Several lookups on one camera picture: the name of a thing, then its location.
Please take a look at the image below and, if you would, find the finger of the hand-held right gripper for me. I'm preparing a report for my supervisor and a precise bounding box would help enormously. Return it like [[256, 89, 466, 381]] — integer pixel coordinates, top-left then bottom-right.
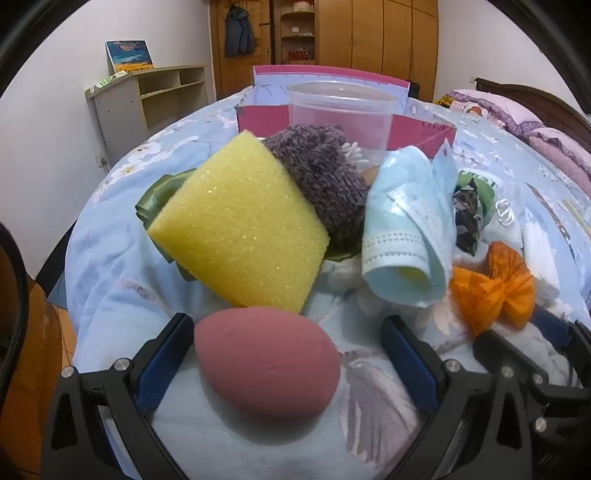
[[534, 309, 591, 389], [475, 330, 591, 440]]

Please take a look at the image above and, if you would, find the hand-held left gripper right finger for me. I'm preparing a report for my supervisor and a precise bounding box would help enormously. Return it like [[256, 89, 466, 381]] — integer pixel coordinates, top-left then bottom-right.
[[379, 315, 550, 480]]

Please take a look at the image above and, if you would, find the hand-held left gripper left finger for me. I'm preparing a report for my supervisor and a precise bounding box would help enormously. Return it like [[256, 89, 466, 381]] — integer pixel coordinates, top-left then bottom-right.
[[41, 313, 197, 480]]

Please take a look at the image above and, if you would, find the orange ribbon bow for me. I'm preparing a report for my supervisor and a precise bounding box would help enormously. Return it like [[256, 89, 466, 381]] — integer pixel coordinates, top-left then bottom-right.
[[450, 241, 536, 337]]

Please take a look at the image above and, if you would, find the white gauze cloth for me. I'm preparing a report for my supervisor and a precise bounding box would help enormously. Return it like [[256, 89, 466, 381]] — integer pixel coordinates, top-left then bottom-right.
[[480, 185, 548, 305]]

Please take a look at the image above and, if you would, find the pink egg-shaped makeup sponge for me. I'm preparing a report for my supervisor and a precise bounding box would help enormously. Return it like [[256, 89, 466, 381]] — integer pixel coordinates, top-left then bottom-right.
[[194, 305, 342, 422]]

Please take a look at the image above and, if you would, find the blue face mask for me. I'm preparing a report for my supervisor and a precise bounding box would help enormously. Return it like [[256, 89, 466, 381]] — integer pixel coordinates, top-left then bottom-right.
[[361, 141, 459, 308]]

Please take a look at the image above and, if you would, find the yellow sponge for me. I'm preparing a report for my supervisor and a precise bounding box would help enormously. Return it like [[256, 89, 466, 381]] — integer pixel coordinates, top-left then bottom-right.
[[148, 130, 331, 315]]

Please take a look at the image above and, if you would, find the green satin ribbon bow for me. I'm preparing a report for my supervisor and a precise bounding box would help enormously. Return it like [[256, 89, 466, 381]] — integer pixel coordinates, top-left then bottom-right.
[[135, 168, 361, 283]]

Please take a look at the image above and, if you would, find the purple knitted sock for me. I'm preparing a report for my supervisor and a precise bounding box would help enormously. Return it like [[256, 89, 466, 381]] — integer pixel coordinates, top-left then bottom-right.
[[262, 124, 369, 252]]

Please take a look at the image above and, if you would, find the bunch of cotton swabs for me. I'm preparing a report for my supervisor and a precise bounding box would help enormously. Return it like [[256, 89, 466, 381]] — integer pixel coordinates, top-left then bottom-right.
[[342, 142, 370, 169]]

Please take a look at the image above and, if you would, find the red cardboard box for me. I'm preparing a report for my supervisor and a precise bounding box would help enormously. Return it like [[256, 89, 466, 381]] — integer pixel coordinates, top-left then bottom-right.
[[235, 65, 458, 160]]

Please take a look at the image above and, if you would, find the clear plastic container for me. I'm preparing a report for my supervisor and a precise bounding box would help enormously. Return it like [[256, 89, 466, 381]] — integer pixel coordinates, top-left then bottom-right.
[[286, 82, 395, 162]]

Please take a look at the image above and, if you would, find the purple ruffled pillow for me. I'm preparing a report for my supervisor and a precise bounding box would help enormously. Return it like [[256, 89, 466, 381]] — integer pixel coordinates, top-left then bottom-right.
[[526, 127, 591, 185], [450, 90, 546, 139]]

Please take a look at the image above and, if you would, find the grey desk with shelves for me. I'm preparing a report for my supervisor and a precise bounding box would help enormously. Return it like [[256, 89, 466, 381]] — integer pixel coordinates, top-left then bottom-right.
[[84, 65, 211, 160]]

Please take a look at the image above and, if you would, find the wooden door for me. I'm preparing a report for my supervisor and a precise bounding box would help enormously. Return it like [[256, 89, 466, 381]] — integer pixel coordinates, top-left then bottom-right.
[[211, 0, 274, 100]]

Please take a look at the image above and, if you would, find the blue and yellow painting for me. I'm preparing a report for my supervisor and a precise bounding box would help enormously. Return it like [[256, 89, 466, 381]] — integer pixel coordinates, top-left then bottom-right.
[[105, 40, 154, 73]]

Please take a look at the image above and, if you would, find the wooden wardrobe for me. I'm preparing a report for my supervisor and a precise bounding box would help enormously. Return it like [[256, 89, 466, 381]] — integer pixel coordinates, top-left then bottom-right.
[[272, 0, 439, 104]]

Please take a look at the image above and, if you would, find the dark hanging jacket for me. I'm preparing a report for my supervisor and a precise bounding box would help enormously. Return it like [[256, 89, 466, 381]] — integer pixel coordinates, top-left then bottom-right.
[[224, 4, 256, 58]]

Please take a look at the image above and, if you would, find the thick black cable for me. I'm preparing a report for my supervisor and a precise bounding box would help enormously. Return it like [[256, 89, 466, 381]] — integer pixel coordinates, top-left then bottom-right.
[[0, 224, 31, 384]]

